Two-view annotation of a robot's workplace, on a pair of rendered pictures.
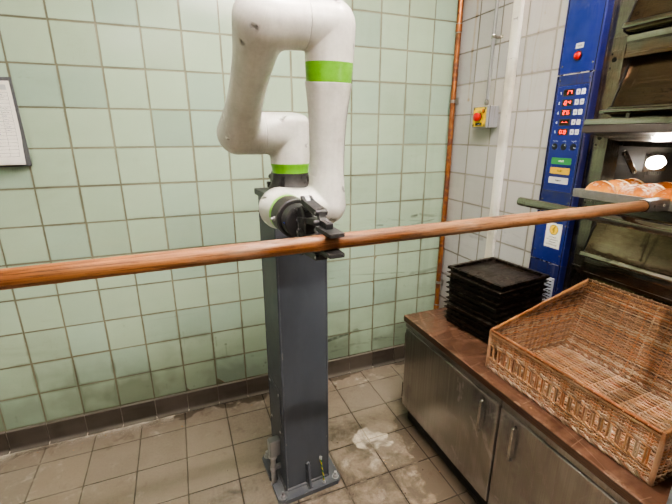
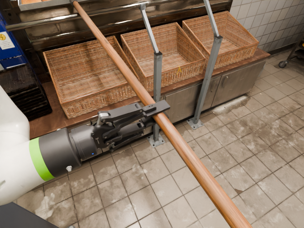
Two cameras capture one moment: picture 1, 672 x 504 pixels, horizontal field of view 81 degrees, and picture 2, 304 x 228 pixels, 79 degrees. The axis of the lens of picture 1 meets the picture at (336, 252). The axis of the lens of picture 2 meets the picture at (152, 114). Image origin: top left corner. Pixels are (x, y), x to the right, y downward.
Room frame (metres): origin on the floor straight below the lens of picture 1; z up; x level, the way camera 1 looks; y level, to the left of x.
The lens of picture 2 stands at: (0.74, 0.33, 1.55)
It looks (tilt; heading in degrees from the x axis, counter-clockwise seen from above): 48 degrees down; 264
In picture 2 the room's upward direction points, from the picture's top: straight up
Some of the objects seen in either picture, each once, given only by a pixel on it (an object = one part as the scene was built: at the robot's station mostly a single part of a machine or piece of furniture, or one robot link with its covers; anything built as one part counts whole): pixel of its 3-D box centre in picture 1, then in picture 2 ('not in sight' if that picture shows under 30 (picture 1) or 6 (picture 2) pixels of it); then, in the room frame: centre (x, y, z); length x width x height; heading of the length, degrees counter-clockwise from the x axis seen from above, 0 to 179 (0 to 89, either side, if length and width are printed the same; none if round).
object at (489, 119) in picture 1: (484, 117); not in sight; (2.02, -0.72, 1.46); 0.10 x 0.07 x 0.10; 22
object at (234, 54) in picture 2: not in sight; (218, 39); (-0.05, -1.30, 0.72); 0.56 x 0.49 x 0.28; 22
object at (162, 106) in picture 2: (329, 231); (155, 108); (0.71, 0.01, 1.21); 0.07 x 0.03 x 0.01; 23
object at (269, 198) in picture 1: (284, 208); (11, 168); (1.01, 0.13, 1.20); 0.14 x 0.13 x 0.11; 23
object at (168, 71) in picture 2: not in sight; (162, 54); (0.52, -1.08, 0.72); 0.56 x 0.49 x 0.28; 22
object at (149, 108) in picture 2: (324, 219); (145, 107); (0.73, 0.02, 1.23); 0.05 x 0.01 x 0.03; 23
